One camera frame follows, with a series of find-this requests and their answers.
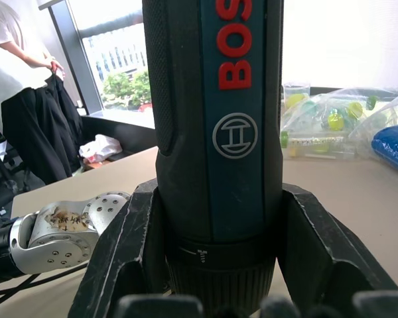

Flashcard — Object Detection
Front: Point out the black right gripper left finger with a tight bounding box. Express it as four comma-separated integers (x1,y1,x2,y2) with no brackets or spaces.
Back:
68,178,170,318

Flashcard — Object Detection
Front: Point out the bystander bare hand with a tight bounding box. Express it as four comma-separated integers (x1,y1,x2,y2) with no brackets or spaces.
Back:
49,56,66,80

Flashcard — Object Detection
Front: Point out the bystander in white shirt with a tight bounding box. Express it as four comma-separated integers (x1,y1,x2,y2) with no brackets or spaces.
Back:
0,0,67,133

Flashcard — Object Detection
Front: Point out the black window sill rail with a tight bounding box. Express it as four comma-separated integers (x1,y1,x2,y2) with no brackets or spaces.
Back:
310,86,398,97

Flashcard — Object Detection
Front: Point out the white crumpled plastic bag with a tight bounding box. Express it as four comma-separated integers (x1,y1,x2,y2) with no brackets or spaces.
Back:
78,133,124,164

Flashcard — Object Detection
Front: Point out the black hanging garment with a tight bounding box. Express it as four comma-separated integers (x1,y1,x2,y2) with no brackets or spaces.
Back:
1,73,84,186

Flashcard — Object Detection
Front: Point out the clear bag of coloured pieces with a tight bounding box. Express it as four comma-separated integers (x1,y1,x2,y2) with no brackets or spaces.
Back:
280,82,397,160

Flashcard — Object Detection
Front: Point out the black office chair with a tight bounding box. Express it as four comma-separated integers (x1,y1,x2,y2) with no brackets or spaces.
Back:
0,123,33,197

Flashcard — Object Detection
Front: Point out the black window ledge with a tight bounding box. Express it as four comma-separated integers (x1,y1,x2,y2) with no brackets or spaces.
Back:
80,113,159,160

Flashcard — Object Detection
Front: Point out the blue cloth bundle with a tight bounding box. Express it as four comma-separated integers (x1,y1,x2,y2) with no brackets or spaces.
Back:
371,122,398,182

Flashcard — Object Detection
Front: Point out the blue black Bosch electric screwdriver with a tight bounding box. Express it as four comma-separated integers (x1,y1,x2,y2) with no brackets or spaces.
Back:
141,0,285,316

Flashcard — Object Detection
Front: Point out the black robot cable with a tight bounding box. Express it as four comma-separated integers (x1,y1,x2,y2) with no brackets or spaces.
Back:
0,263,90,311

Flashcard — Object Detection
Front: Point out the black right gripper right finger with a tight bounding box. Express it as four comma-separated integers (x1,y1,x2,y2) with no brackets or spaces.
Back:
276,183,398,309

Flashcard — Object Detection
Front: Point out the dark window frame pillar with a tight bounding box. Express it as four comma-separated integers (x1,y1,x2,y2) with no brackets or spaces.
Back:
39,0,105,116

